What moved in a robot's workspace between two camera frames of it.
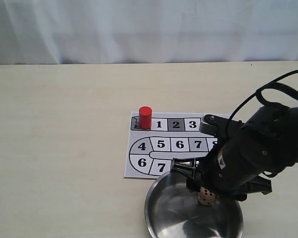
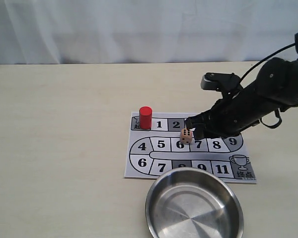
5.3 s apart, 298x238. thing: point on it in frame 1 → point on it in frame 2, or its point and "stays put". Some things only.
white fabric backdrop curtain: x=68 y=32 stays put
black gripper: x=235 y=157 → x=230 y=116
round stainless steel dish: x=174 y=210 stays put
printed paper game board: x=156 y=139 stays put
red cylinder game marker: x=145 y=117 stays put
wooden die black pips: x=206 y=197 → x=186 y=136
